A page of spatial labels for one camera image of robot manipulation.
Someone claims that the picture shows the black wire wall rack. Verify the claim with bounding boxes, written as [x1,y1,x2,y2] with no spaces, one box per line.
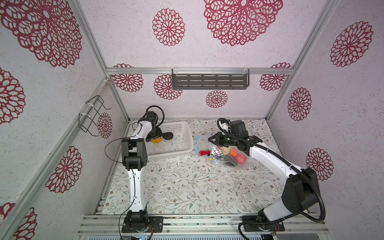
[78,95,112,137]

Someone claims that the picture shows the white perforated plastic basket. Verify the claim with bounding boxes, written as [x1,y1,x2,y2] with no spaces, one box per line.
[146,121,194,159]

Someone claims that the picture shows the yellow toy potato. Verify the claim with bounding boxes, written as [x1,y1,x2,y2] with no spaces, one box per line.
[151,137,162,144]

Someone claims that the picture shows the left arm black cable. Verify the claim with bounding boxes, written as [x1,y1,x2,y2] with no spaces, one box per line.
[104,105,166,240]

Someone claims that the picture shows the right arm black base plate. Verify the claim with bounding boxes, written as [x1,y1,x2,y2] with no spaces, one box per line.
[242,215,286,233]

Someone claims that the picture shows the black textured toy ball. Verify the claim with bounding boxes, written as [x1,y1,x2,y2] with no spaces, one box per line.
[162,132,174,140]

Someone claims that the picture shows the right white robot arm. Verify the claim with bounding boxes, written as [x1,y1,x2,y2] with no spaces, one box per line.
[209,118,326,225]

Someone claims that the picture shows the dark oval toy avocado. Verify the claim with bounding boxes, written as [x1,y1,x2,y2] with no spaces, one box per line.
[225,160,238,167]

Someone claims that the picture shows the grey slotted wall shelf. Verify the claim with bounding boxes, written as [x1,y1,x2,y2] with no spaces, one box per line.
[171,69,250,90]

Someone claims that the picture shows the red toy chili pepper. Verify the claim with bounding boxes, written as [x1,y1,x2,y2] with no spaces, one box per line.
[199,151,211,157]

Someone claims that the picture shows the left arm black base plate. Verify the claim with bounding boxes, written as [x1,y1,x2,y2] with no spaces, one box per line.
[121,216,164,234]

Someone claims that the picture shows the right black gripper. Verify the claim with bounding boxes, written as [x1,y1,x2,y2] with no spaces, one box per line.
[208,132,239,148]

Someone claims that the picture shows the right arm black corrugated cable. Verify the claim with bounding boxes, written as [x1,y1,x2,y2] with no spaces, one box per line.
[216,117,327,240]

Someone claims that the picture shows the pink red toy ball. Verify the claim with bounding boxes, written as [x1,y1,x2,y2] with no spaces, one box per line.
[235,154,247,165]

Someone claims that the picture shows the orange toy fruit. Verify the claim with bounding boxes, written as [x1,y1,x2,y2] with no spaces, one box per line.
[229,149,239,159]

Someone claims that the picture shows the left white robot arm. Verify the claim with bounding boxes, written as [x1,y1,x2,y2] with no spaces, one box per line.
[121,111,162,225]

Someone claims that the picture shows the clear zip top bag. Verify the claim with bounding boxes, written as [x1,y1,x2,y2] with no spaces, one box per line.
[195,133,248,169]

